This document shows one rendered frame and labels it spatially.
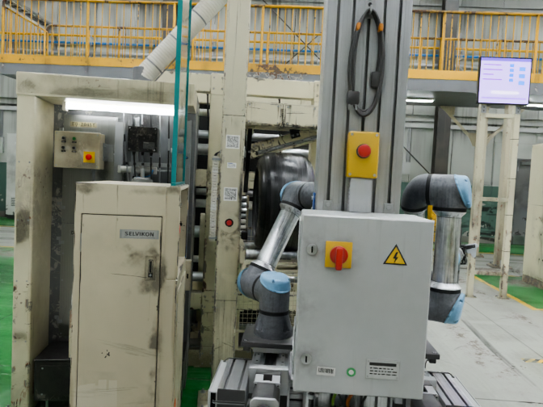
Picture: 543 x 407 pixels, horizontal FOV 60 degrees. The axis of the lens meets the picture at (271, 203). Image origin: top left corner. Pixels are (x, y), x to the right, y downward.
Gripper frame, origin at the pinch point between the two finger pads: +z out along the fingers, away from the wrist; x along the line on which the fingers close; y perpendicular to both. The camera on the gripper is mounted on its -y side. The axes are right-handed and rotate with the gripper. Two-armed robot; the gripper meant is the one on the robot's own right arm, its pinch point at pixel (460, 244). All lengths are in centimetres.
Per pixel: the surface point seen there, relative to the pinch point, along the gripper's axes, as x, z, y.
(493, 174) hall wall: -46, 1042, -67
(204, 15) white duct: -134, 5, -140
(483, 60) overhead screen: -8, 384, -178
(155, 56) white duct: -160, -11, -117
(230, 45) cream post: -108, -8, -113
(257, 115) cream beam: -113, 24, -80
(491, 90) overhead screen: -2, 389, -142
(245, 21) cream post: -101, -4, -125
